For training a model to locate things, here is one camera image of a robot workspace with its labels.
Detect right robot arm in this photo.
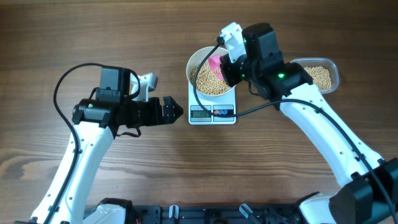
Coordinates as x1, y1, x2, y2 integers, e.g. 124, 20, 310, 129
218, 23, 397, 223

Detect left black cable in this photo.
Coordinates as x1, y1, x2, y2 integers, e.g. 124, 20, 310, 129
43, 63, 141, 224

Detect right black cable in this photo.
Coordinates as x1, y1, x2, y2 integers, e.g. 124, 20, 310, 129
192, 37, 398, 223

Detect white bowl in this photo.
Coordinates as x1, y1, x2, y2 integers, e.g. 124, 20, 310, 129
186, 46, 237, 101

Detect soybeans pile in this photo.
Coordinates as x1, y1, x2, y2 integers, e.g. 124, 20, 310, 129
304, 67, 332, 90

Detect soybeans in bowl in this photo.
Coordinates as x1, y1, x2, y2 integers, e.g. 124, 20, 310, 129
196, 62, 231, 95

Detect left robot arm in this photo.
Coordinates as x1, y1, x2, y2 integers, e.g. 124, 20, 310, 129
29, 65, 183, 223

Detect clear plastic container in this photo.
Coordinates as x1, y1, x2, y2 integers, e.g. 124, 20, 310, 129
291, 57, 340, 94

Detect pink measuring scoop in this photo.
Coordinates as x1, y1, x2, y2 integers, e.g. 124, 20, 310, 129
208, 55, 223, 80

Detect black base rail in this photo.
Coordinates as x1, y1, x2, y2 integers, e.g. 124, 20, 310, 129
83, 203, 303, 224

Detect white digital kitchen scale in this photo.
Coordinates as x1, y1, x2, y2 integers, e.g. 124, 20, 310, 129
188, 83, 236, 125

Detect black cable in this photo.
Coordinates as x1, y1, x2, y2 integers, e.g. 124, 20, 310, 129
43, 63, 141, 224
192, 37, 398, 223

